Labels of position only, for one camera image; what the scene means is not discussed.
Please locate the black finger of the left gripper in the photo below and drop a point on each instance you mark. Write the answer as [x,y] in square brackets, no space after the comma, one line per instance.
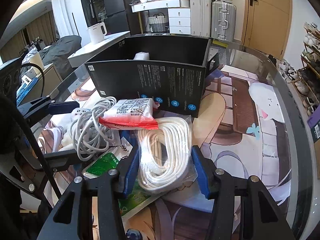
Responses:
[56,161]
[44,106]

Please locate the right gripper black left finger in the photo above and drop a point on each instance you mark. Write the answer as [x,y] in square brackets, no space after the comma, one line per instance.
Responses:
[71,217]

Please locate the red white snack packet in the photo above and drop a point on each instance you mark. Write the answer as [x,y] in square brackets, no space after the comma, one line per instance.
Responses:
[131,114]

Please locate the white foam block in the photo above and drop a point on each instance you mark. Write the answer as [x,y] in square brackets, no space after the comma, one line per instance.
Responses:
[142,56]

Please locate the white power strip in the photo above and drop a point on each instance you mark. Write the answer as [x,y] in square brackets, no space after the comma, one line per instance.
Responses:
[77,113]

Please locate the grey beanbag cushion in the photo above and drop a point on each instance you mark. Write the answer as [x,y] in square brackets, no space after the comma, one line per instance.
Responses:
[59,52]

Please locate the anime printed table mat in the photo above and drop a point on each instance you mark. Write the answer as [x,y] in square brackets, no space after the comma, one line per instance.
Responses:
[226,169]

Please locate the white electric kettle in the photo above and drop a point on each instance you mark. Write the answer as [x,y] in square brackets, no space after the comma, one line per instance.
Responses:
[97,32]

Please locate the black refrigerator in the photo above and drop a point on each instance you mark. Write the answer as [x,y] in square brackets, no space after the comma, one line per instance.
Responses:
[117,15]

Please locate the black cardboard box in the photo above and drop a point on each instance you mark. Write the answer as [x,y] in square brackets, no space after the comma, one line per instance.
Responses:
[174,76]

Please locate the woven basket bag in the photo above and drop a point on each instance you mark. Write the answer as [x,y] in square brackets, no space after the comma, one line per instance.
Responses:
[158,23]

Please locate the shoe rack with shoes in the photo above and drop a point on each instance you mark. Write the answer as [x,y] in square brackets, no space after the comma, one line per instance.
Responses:
[306,79]

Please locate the white drawer desk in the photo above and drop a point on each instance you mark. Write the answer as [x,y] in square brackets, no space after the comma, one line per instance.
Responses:
[176,12]

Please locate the white suitcase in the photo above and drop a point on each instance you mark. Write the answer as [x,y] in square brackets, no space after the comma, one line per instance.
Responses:
[201,15]

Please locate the silver aluminium suitcase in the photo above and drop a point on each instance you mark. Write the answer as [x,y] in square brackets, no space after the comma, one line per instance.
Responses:
[223,21]

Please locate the wooden door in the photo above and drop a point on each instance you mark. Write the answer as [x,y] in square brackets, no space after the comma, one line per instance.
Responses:
[267,25]

